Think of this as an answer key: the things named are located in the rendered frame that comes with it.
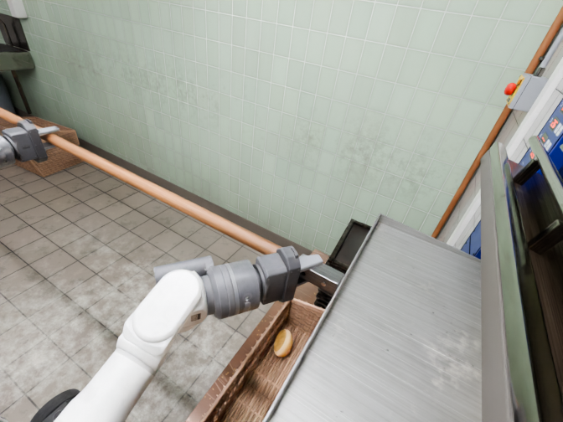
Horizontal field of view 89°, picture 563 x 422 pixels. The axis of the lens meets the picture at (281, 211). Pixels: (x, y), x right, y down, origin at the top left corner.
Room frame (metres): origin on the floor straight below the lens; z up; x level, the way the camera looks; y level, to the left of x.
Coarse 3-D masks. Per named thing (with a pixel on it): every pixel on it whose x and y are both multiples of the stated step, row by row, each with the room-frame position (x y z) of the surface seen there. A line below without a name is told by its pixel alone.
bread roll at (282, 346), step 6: (282, 330) 0.60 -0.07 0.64; (282, 336) 0.58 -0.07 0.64; (288, 336) 0.57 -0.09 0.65; (276, 342) 0.56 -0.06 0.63; (282, 342) 0.55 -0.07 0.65; (288, 342) 0.55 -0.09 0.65; (276, 348) 0.53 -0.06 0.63; (282, 348) 0.53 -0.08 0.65; (288, 348) 0.54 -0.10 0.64; (276, 354) 0.52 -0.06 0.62; (282, 354) 0.52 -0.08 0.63
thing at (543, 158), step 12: (540, 144) 0.49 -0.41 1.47; (540, 156) 0.44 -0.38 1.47; (528, 168) 0.45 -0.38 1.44; (540, 168) 0.41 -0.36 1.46; (552, 168) 0.39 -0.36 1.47; (516, 180) 0.45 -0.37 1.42; (552, 180) 0.35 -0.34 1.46; (552, 192) 0.33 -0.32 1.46; (552, 228) 0.27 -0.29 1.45; (540, 240) 0.27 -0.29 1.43; (552, 240) 0.26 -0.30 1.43; (540, 252) 0.26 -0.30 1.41
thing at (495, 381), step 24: (480, 168) 0.52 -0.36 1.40; (528, 192) 0.43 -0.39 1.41; (528, 216) 0.35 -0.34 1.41; (552, 216) 0.37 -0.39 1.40; (528, 240) 0.29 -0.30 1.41; (552, 264) 0.25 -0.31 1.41; (552, 288) 0.21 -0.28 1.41; (552, 312) 0.18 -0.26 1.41; (504, 336) 0.14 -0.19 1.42; (552, 336) 0.15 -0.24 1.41; (504, 360) 0.12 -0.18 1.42; (504, 384) 0.10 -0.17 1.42; (504, 408) 0.09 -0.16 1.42
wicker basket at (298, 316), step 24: (288, 312) 0.67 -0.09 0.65; (312, 312) 0.63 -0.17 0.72; (264, 336) 0.51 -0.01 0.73; (264, 360) 0.51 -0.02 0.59; (288, 360) 0.52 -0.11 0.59; (240, 384) 0.40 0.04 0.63; (264, 384) 0.43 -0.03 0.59; (216, 408) 0.30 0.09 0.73; (240, 408) 0.35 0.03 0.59; (264, 408) 0.36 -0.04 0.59
